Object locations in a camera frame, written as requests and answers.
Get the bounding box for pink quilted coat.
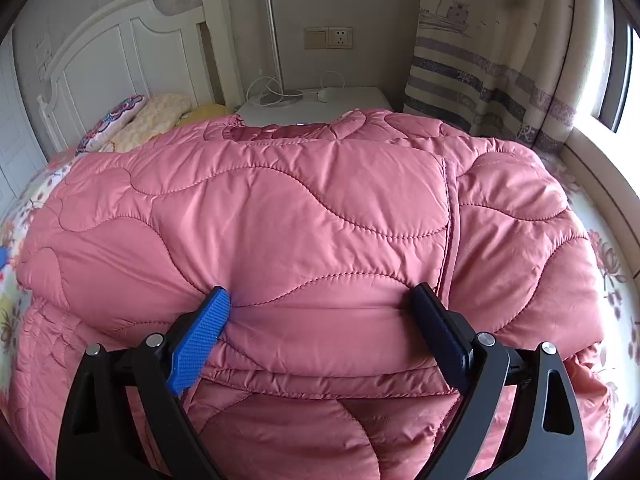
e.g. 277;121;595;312
1;110;611;479

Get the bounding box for white wardrobe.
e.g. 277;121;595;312
0;29;47;214

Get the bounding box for floral bed sheet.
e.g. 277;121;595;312
1;150;639;468

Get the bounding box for colourful patterned pillow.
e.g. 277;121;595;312
76;94;149;155

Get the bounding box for cream checked pillow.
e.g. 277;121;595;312
101;93;192;153

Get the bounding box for white wooden headboard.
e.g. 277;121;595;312
37;0;245;152

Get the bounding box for yellow pillow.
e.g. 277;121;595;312
176;103;232;127

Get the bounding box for white bedside table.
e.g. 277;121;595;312
238;87;392;127

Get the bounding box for silver lamp pole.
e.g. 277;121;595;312
260;0;303;107

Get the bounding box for dark framed window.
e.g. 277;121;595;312
600;0;639;138

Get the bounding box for beige printed curtain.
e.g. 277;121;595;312
404;0;614;154

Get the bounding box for white charger cable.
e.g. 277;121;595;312
244;69;350;105

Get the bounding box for wall socket plate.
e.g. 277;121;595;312
303;27;354;50

